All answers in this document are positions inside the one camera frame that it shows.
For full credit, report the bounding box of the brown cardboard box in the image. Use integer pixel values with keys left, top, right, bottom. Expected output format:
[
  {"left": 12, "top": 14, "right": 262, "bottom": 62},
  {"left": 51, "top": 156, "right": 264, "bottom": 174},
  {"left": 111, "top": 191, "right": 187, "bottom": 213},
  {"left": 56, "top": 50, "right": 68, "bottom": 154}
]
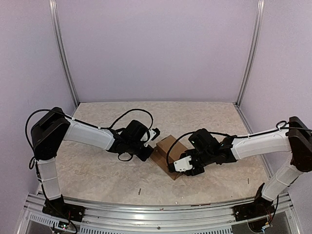
[{"left": 150, "top": 135, "right": 190, "bottom": 181}]

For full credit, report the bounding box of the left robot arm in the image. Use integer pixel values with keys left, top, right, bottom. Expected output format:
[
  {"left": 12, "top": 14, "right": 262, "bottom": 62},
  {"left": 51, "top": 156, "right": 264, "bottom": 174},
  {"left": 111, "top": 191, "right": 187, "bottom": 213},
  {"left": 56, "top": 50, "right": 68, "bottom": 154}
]
[{"left": 25, "top": 107, "right": 160, "bottom": 217}]

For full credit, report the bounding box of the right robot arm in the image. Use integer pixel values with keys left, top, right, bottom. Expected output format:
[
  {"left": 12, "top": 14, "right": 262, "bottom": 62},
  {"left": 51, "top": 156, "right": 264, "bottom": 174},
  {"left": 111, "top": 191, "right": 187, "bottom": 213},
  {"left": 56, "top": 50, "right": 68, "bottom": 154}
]
[{"left": 180, "top": 117, "right": 312, "bottom": 216}]

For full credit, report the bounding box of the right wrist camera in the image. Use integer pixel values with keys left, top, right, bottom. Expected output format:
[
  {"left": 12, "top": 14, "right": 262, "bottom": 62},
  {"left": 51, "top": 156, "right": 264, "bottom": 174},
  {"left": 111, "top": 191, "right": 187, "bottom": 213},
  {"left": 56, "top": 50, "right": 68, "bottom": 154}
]
[{"left": 167, "top": 156, "right": 193, "bottom": 173}]

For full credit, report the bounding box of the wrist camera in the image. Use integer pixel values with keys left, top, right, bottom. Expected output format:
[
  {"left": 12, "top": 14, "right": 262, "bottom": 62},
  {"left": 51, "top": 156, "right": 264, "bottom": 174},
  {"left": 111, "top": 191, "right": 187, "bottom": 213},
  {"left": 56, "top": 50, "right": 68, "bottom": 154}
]
[
  {"left": 167, "top": 156, "right": 193, "bottom": 173},
  {"left": 141, "top": 128, "right": 160, "bottom": 147}
]

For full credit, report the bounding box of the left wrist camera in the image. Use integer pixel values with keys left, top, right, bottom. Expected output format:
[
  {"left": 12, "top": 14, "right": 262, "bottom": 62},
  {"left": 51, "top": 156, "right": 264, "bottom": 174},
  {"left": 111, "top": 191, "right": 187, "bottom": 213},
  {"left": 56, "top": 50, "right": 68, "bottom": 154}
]
[{"left": 141, "top": 128, "right": 160, "bottom": 147}]

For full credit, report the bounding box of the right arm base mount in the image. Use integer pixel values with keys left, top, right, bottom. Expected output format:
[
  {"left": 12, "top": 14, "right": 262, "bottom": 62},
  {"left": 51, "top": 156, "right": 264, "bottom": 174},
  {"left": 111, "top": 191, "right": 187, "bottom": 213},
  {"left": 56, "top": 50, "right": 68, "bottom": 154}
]
[{"left": 233, "top": 201, "right": 275, "bottom": 221}]

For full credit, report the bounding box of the front aluminium rail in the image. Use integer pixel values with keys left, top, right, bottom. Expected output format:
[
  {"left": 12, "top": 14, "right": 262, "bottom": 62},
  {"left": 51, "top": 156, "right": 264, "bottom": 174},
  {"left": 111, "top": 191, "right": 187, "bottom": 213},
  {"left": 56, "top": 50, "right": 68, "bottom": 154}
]
[{"left": 14, "top": 193, "right": 301, "bottom": 234}]

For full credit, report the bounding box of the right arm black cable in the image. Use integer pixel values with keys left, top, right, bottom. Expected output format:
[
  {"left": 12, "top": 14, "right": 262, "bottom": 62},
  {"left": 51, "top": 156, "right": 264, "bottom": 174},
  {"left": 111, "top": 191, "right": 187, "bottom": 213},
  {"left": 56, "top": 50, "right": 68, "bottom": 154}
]
[{"left": 166, "top": 121, "right": 312, "bottom": 169}]

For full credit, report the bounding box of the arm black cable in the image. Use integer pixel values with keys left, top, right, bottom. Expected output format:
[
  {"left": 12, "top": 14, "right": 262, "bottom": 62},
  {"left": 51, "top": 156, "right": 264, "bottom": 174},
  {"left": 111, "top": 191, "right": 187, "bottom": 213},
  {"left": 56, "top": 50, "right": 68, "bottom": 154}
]
[
  {"left": 25, "top": 108, "right": 154, "bottom": 170},
  {"left": 166, "top": 121, "right": 312, "bottom": 169}
]

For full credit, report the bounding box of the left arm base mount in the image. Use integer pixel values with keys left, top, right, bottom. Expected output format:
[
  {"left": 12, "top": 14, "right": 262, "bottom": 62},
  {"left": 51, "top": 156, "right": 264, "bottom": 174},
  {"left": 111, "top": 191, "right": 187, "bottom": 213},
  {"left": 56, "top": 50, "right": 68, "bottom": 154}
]
[{"left": 42, "top": 203, "right": 85, "bottom": 222}]

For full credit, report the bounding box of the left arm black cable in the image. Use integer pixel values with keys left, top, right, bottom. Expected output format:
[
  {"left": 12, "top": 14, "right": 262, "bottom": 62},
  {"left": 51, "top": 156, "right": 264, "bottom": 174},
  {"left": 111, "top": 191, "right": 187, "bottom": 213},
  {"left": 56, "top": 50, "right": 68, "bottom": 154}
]
[{"left": 25, "top": 108, "right": 154, "bottom": 170}]

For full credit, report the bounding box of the right aluminium frame post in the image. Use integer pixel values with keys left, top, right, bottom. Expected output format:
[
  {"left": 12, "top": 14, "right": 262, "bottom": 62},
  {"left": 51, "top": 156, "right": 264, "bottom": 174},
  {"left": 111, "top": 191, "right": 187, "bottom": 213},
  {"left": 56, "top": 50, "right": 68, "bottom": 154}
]
[{"left": 235, "top": 0, "right": 265, "bottom": 109}]

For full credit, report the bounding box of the aluminium frame post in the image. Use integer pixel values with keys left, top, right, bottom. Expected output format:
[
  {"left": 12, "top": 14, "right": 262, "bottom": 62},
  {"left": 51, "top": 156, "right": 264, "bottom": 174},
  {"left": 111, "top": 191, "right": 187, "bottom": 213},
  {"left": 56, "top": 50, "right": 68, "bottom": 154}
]
[
  {"left": 49, "top": 0, "right": 80, "bottom": 108},
  {"left": 235, "top": 0, "right": 265, "bottom": 109}
]

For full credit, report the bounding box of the left aluminium frame post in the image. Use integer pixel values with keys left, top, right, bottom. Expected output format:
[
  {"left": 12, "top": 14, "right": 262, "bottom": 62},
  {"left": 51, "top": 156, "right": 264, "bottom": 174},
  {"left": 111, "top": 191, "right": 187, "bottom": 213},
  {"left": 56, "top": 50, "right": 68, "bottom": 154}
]
[{"left": 49, "top": 0, "right": 80, "bottom": 108}]

